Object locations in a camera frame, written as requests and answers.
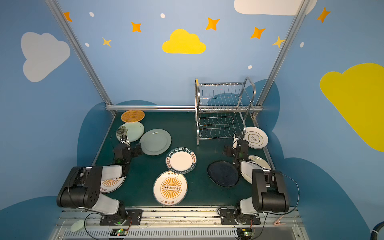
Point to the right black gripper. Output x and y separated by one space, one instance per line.
237 146

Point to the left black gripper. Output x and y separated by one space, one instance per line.
125 144

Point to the pale green flower plate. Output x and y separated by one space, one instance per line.
132 131

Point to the grey-green plain plate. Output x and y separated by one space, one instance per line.
155 142

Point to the orange woven round plate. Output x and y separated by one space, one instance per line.
132 116

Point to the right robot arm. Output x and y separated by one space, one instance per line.
269 193

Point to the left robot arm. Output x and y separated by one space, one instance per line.
81 189

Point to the chrome two-tier dish rack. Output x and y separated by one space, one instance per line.
223 125

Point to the cream floral plate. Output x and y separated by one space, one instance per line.
261 162

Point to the dark blue round plate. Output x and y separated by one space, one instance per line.
223 173

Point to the white sunburst plate at left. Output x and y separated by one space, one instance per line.
110 185

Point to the white plate green lettered rim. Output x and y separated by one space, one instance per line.
181 160

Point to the white plate orange sunburst centre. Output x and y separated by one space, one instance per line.
170 188

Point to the pink clothes peg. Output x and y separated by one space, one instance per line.
278 222

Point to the right green circuit board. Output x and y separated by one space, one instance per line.
244 234

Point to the green circuit board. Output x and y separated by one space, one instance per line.
244 234
118 232

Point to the left green circuit board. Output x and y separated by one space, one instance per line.
118 232

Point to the pale green round sticker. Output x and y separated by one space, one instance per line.
77 226

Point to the aluminium frame back bar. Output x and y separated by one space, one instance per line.
184 108

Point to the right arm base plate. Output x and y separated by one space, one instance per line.
235 217

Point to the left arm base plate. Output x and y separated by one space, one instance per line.
131 217

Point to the left aluminium frame post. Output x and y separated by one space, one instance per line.
64 24

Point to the aluminium frame post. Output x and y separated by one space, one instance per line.
291 34
64 24

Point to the right aluminium frame post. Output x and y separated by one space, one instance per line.
291 34

